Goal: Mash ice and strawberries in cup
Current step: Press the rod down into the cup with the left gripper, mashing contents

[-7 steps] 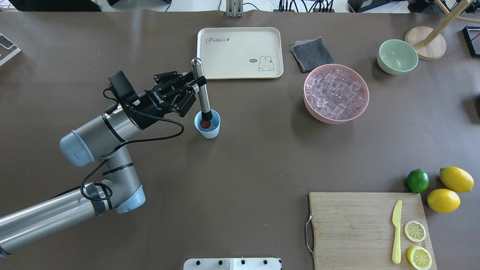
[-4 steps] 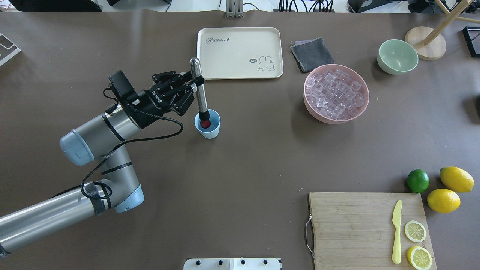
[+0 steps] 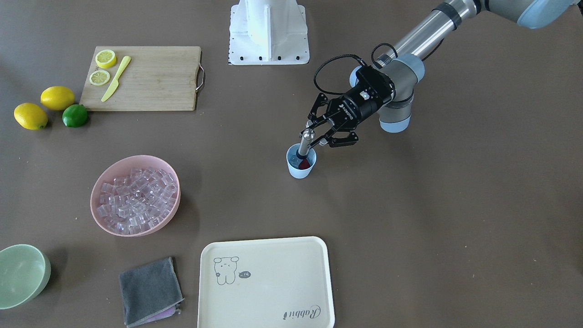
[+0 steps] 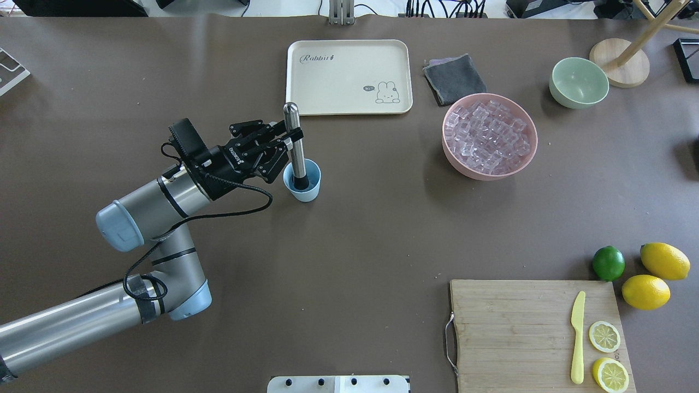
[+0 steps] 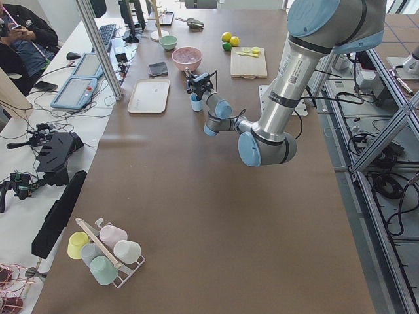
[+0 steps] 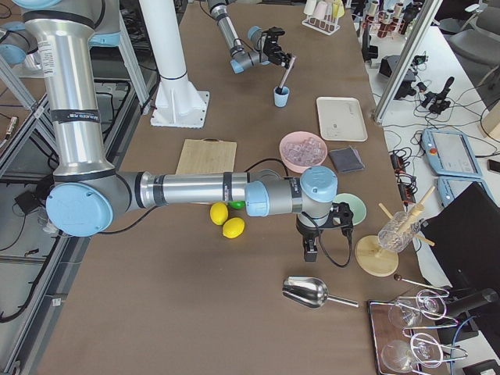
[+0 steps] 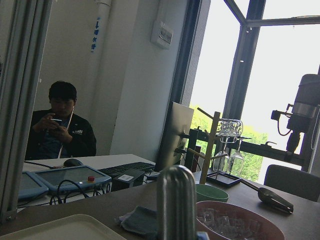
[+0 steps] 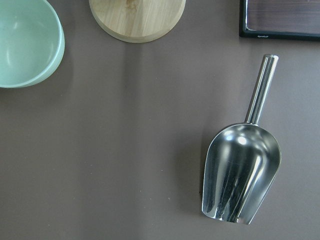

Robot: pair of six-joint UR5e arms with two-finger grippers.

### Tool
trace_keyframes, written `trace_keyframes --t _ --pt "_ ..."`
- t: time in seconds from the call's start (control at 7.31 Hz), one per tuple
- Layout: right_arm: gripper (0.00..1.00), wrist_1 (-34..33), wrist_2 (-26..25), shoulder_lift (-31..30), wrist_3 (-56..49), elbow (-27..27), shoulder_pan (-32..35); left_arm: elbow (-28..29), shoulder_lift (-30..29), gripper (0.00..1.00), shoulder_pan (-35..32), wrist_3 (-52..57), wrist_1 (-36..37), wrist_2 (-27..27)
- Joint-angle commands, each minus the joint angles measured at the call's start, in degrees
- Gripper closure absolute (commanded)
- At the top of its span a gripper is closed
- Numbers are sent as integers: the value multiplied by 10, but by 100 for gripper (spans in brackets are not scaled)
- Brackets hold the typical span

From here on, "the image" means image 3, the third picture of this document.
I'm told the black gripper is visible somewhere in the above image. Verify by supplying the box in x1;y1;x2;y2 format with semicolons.
305;67;395;148

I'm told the steel muddler with black tip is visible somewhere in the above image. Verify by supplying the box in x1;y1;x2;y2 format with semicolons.
296;128;315;160

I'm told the red strawberry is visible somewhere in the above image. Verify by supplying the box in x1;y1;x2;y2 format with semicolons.
298;158;312;170

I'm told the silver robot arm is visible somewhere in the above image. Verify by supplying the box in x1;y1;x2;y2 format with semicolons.
300;0;581;151

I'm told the light blue plastic cup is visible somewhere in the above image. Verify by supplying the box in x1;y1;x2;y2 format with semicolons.
286;143;317;179

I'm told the pink bowl of ice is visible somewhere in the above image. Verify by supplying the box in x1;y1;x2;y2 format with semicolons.
90;155;181;237

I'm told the cream rabbit tray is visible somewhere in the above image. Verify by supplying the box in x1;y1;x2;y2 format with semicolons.
197;236;335;328

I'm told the bamboo cutting board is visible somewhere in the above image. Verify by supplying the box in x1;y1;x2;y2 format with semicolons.
79;46;202;111

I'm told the yellow plastic knife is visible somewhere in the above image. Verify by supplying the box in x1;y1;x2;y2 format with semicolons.
101;56;132;102

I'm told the lemon slice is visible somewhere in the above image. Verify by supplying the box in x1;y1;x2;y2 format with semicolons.
94;49;117;68
89;69;111;87

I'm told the grey folded cloth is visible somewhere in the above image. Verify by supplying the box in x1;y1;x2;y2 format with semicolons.
119;257;184;328

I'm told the green lime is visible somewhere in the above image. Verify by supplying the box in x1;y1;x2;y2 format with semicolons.
62;104;89;128

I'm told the yellow lemon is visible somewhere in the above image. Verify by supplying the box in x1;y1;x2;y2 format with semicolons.
41;86;75;111
13;102;49;130

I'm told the green ceramic bowl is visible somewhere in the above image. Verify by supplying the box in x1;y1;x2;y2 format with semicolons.
0;244;51;310

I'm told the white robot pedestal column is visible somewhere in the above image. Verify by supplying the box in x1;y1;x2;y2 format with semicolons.
228;0;310;65

